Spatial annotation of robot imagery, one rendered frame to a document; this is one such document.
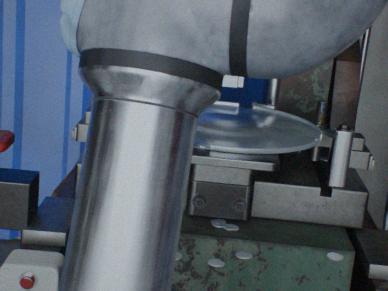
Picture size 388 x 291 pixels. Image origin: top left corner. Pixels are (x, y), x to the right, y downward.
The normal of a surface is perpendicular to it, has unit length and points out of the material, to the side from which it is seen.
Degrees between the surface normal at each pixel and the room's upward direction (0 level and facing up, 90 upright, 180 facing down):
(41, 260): 0
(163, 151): 74
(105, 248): 69
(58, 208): 0
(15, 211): 90
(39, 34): 90
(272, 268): 90
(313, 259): 90
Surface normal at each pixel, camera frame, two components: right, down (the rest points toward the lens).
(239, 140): 0.10, -0.96
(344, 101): 0.00, -0.02
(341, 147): -0.03, 0.26
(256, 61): -0.14, 0.83
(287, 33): 0.15, 0.48
